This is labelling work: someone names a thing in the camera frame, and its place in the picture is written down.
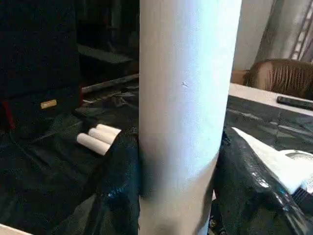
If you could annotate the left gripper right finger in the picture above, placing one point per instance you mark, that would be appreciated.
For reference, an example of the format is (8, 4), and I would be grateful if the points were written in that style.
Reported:
(249, 196)

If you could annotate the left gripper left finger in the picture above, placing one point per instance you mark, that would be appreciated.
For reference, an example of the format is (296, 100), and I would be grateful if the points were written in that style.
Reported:
(110, 196)

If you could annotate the black plastic mat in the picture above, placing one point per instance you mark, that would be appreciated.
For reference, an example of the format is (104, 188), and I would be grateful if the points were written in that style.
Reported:
(44, 181)

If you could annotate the white board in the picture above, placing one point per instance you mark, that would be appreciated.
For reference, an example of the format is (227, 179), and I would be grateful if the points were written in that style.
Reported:
(264, 98)

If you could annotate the black remote control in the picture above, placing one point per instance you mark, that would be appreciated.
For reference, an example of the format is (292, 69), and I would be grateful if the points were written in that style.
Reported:
(296, 102)

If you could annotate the small tan tag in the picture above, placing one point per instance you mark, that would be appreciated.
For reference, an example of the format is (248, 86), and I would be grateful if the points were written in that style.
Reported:
(48, 104)

